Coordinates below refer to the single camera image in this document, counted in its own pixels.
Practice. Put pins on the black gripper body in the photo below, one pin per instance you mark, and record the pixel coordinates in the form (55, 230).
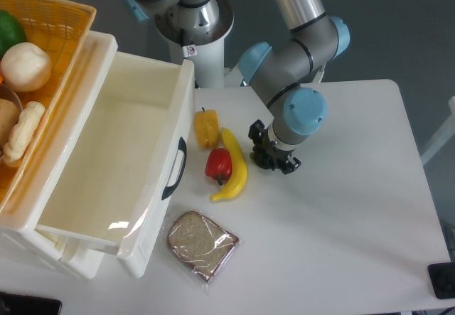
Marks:
(271, 148)

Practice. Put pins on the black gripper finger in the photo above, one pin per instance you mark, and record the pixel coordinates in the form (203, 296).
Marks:
(287, 163)
(256, 132)

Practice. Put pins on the dark purple mangosteen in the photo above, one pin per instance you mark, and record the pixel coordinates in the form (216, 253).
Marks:
(261, 158)

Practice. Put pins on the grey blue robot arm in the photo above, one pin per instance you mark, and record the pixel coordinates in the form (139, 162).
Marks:
(275, 75)

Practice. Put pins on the yellow banana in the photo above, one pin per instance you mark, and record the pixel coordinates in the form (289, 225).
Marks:
(238, 178)

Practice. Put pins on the yellow bell pepper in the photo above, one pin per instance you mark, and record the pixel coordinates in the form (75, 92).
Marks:
(206, 127)

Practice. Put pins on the red bell pepper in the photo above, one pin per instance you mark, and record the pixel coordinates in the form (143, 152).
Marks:
(219, 166)

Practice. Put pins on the wrapped brown bread slice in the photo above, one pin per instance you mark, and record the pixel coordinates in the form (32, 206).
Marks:
(200, 244)

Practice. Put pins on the white plastic drawer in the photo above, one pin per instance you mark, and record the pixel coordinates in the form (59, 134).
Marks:
(130, 157)

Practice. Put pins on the black device at right edge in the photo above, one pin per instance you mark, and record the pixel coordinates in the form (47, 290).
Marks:
(442, 279)

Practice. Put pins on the orange wicker basket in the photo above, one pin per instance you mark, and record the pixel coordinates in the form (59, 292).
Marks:
(59, 27)

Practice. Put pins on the white twisted bread roll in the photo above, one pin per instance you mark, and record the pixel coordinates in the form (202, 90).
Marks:
(21, 133)

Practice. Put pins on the round white bun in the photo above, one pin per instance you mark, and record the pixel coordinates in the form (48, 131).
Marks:
(25, 67)

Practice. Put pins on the beige bread loaf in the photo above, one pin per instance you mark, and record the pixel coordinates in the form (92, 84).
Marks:
(9, 117)

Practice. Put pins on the white plastic drawer cabinet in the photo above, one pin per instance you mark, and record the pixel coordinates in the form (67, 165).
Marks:
(34, 216)

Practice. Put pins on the green bell pepper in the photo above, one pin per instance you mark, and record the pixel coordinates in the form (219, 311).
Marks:
(12, 32)

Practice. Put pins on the black device bottom left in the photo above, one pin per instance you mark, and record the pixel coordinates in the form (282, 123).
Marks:
(15, 304)

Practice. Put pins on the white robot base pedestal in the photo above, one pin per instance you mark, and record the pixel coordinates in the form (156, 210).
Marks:
(198, 32)

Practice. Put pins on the white frame at right edge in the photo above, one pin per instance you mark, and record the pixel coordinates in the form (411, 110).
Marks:
(441, 136)

